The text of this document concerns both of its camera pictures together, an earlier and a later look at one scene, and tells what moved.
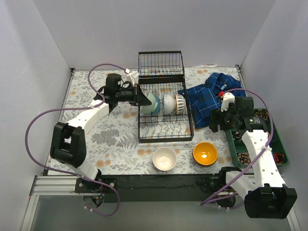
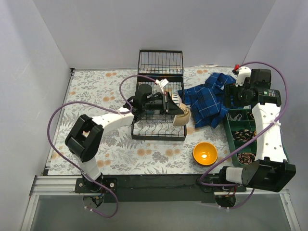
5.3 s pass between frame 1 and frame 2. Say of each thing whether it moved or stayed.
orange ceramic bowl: stayed
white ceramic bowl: moved
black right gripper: moved
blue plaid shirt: stayed
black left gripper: moved
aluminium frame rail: stayed
